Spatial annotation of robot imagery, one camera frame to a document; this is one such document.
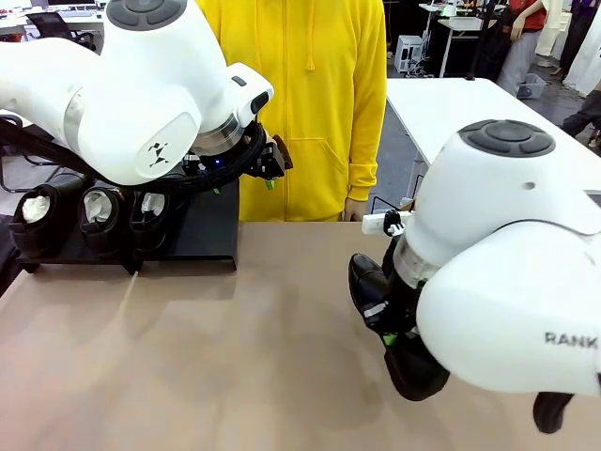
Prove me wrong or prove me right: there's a person's left hand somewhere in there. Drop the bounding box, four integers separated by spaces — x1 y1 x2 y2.
344 196 365 222

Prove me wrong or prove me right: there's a black fabric object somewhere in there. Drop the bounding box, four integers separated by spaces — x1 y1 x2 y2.
0 213 23 295

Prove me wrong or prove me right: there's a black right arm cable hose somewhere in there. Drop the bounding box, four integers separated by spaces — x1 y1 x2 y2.
532 390 578 434

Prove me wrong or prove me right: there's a person's left forearm yellow sleeve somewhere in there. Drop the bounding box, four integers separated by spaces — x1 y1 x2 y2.
347 117 389 201

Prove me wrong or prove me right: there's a grey plastic bin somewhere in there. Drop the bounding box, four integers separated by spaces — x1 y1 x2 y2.
516 72 548 100

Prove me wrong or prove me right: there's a black hanging garment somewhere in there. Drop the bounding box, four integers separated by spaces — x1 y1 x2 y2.
473 4 513 81

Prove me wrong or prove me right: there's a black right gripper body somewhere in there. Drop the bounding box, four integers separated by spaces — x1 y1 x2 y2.
382 241 422 335

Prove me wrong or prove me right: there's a white computer case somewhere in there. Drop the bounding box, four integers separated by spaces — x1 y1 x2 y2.
396 33 426 74

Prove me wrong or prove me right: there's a cream hanging garment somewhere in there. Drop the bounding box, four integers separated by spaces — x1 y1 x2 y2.
534 0 572 57

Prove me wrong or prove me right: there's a figure in red top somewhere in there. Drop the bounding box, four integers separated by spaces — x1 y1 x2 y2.
497 0 550 95

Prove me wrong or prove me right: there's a black leather buckle shoe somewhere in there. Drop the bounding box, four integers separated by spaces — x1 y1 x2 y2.
77 185 129 257
347 252 451 402
127 190 174 257
8 184 65 258

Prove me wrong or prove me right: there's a dark hanging garment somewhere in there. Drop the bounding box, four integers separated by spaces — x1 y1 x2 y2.
561 0 601 88

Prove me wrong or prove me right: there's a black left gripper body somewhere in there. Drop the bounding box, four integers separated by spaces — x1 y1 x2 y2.
187 141 288 180

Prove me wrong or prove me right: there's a white desk with black panel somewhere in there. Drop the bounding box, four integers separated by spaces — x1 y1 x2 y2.
417 2 485 79

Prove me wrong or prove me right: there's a black metal shoe stand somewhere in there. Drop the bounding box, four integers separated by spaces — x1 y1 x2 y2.
18 173 142 276
133 176 240 272

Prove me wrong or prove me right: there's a reddish brown shoe brush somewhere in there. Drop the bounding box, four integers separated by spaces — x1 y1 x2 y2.
270 134 295 170

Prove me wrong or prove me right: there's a person in dark trousers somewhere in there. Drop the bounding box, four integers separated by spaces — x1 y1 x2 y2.
561 91 601 148

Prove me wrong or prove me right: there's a person in yellow hoodie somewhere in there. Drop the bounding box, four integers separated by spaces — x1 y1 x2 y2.
194 0 389 223

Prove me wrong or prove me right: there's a black mesh office chair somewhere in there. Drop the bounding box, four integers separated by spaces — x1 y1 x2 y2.
25 11 98 51

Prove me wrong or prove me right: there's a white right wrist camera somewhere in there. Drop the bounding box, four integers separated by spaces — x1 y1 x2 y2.
361 209 417 236

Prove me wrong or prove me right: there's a white table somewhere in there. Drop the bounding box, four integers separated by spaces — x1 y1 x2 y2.
385 77 601 198

